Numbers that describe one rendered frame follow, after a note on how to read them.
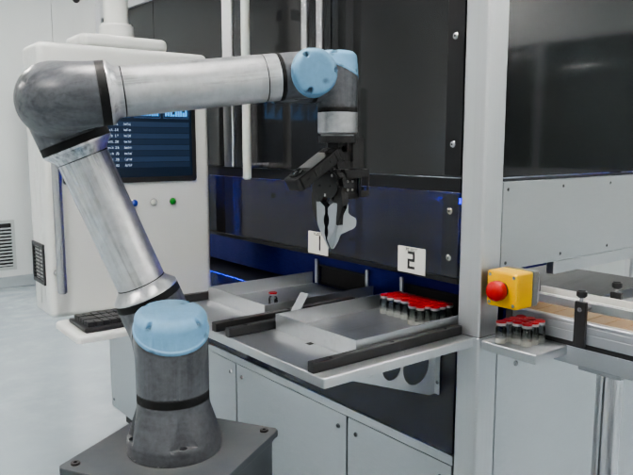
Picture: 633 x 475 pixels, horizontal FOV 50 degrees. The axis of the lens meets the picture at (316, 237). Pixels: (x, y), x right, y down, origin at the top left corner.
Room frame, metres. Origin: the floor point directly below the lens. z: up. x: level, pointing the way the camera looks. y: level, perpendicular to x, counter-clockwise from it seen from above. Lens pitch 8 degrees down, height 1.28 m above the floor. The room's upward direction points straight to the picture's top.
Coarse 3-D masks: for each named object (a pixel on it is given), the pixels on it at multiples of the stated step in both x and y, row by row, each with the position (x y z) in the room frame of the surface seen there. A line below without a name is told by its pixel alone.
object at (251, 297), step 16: (304, 272) 1.91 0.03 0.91; (208, 288) 1.72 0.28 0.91; (224, 288) 1.74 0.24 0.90; (240, 288) 1.77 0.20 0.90; (256, 288) 1.80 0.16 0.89; (272, 288) 1.84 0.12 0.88; (288, 288) 1.84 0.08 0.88; (304, 288) 1.84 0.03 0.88; (320, 288) 1.84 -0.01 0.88; (368, 288) 1.71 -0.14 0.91; (224, 304) 1.65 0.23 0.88; (240, 304) 1.59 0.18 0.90; (256, 304) 1.54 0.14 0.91; (272, 304) 1.53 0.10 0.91; (288, 304) 1.55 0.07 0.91; (304, 304) 1.58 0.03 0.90
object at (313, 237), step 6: (312, 234) 1.79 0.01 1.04; (318, 234) 1.77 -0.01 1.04; (312, 240) 1.79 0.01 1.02; (318, 240) 1.77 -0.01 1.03; (324, 240) 1.75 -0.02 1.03; (312, 246) 1.79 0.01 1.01; (318, 246) 1.77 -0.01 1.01; (324, 246) 1.75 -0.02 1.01; (312, 252) 1.79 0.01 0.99; (318, 252) 1.77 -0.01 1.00; (324, 252) 1.75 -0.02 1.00
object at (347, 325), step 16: (336, 304) 1.54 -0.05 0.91; (352, 304) 1.57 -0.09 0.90; (368, 304) 1.60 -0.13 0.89; (288, 320) 1.40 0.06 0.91; (304, 320) 1.48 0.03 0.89; (320, 320) 1.50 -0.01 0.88; (336, 320) 1.50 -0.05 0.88; (352, 320) 1.50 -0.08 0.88; (368, 320) 1.50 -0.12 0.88; (384, 320) 1.50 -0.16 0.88; (400, 320) 1.50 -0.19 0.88; (448, 320) 1.40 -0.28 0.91; (304, 336) 1.35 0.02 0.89; (320, 336) 1.31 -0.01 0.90; (336, 336) 1.27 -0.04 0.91; (352, 336) 1.37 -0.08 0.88; (368, 336) 1.26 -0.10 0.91; (384, 336) 1.28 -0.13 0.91; (400, 336) 1.31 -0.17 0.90
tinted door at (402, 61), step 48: (336, 0) 1.73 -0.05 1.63; (384, 0) 1.60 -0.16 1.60; (432, 0) 1.49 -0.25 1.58; (336, 48) 1.73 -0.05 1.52; (384, 48) 1.60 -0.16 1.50; (432, 48) 1.48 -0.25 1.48; (384, 96) 1.60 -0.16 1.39; (432, 96) 1.48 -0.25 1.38; (384, 144) 1.59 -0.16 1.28; (432, 144) 1.48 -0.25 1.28
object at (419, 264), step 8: (400, 248) 1.53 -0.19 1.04; (408, 248) 1.52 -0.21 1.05; (416, 248) 1.49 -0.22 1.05; (400, 256) 1.53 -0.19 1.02; (408, 256) 1.51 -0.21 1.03; (416, 256) 1.49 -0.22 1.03; (424, 256) 1.48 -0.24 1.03; (400, 264) 1.53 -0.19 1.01; (416, 264) 1.49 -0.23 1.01; (424, 264) 1.48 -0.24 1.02; (416, 272) 1.49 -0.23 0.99; (424, 272) 1.48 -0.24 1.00
